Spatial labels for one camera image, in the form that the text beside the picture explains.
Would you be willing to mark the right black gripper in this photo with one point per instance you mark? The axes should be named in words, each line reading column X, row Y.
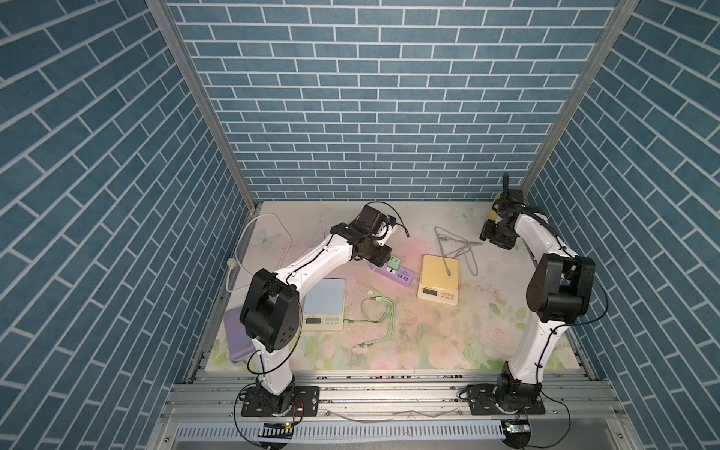
column 485, row 233

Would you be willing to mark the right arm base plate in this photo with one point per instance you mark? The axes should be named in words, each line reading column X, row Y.
column 482, row 402

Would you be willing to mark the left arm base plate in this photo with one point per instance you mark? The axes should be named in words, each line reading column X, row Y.
column 259, row 402

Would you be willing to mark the yellow electronic scale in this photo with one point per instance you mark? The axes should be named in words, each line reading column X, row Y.
column 439, row 280

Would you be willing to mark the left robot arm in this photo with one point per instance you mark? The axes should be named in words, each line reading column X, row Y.
column 273, row 309

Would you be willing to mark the purple case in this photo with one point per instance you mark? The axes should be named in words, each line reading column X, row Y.
column 240, row 344

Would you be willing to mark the green charger adapter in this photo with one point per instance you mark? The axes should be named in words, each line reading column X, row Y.
column 394, row 263

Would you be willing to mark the blue electronic scale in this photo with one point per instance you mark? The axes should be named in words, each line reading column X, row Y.
column 324, row 306

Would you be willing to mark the yellow pen cup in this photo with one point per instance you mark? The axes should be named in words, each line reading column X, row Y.
column 497, row 208

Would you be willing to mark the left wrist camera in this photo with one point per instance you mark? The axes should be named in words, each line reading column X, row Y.
column 388, row 225

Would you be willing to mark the purple power strip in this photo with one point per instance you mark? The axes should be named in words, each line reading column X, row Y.
column 402, row 276

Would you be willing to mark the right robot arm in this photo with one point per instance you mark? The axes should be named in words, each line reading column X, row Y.
column 558, row 293

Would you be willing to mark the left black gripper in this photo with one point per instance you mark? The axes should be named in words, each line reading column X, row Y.
column 382, row 258

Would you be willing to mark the aluminium rail frame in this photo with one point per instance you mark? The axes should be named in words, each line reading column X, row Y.
column 393, row 411

